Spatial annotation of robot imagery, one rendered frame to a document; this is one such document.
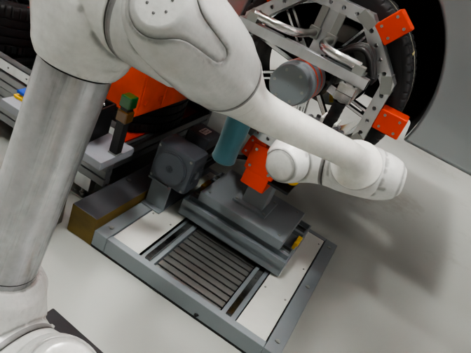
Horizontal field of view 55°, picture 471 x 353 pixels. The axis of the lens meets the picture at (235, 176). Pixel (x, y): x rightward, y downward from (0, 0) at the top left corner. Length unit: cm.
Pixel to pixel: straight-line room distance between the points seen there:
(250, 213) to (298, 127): 118
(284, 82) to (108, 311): 94
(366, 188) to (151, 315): 97
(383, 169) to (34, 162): 64
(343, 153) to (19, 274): 57
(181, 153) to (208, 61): 129
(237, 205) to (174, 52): 149
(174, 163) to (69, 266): 53
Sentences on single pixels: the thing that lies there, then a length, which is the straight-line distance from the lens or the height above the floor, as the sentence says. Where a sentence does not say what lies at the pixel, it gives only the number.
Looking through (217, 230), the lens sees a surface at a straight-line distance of 191.
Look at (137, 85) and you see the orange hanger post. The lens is 159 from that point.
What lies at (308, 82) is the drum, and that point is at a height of 89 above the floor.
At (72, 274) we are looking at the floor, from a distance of 172.
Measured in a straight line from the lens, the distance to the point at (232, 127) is 154.
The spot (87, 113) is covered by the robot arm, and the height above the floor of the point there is 95.
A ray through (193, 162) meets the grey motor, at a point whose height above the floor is 39.
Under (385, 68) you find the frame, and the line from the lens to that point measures 150.
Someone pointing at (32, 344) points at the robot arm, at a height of 60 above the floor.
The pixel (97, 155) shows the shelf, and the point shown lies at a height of 45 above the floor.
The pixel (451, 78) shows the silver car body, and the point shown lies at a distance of 179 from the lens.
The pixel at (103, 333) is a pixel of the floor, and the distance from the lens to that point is 158.
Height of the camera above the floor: 124
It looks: 29 degrees down
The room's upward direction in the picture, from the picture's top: 24 degrees clockwise
